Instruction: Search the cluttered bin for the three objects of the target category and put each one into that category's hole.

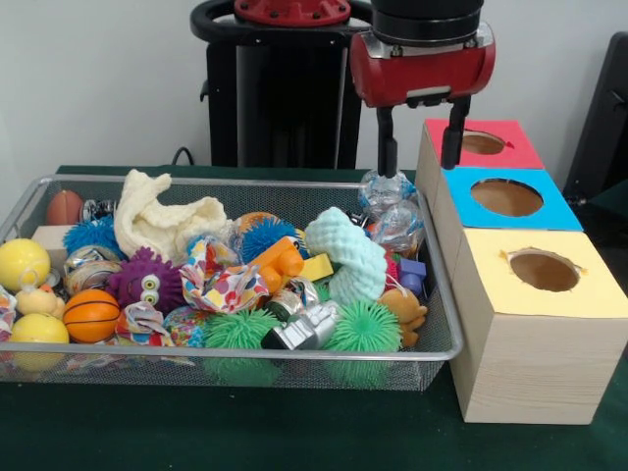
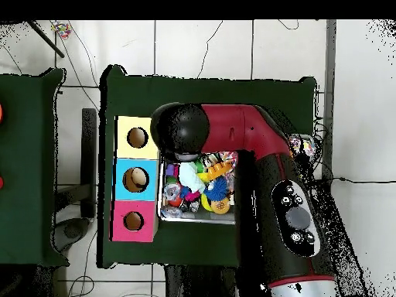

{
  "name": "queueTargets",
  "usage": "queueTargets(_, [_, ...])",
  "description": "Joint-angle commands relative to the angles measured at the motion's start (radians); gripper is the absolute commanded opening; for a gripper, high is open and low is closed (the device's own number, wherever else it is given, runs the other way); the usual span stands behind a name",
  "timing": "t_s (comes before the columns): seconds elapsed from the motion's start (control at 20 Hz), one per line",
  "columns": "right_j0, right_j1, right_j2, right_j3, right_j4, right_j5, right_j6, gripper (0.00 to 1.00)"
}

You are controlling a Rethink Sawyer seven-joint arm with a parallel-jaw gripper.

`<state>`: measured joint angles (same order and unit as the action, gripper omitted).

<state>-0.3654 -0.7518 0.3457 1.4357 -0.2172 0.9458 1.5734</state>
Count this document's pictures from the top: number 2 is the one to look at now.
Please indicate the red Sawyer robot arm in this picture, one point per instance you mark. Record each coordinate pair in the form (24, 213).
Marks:
(247, 130)

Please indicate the thin black rod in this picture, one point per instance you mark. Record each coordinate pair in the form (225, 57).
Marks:
(44, 38)

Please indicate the blue spiky ball with eyes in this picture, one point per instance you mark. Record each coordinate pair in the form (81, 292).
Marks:
(216, 189)

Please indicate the small colourful floor toy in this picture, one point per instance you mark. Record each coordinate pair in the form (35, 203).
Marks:
(60, 29)

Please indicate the mint green foam cloth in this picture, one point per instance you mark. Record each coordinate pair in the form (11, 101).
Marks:
(190, 176)

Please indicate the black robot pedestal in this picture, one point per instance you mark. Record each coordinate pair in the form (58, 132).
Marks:
(198, 284)

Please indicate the dark green table cloth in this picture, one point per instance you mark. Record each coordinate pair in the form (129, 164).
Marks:
(204, 93)
(25, 185)

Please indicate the wooden box with three holes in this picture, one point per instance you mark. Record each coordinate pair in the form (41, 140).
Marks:
(120, 185)

